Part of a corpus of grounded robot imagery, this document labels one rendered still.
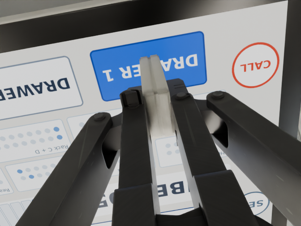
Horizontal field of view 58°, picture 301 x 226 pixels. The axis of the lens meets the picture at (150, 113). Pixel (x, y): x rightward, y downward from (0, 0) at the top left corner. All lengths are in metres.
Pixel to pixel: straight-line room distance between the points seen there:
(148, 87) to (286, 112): 0.17
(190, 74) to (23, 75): 0.14
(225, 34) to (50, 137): 0.18
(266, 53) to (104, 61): 0.14
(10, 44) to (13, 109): 0.06
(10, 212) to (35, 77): 0.17
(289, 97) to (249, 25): 0.08
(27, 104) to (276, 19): 0.22
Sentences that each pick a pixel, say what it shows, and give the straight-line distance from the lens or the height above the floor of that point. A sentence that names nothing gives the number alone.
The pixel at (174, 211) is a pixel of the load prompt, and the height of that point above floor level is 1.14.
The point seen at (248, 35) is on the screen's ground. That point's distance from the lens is 0.24.
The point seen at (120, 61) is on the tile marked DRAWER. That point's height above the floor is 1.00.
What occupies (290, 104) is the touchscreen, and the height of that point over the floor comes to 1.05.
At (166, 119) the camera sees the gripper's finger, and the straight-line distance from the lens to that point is 0.16.
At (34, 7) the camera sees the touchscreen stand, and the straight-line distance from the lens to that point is 0.38.
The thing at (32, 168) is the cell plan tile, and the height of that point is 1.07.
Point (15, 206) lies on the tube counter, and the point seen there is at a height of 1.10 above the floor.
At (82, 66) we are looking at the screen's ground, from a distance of 0.23.
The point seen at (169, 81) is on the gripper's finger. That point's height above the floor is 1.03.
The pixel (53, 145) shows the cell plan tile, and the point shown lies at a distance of 0.28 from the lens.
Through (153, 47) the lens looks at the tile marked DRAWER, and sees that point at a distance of 0.23.
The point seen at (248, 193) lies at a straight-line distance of 0.34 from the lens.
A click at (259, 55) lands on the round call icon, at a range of 0.25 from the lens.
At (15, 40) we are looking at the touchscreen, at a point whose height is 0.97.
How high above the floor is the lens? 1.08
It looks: 11 degrees down
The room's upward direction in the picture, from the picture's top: 170 degrees clockwise
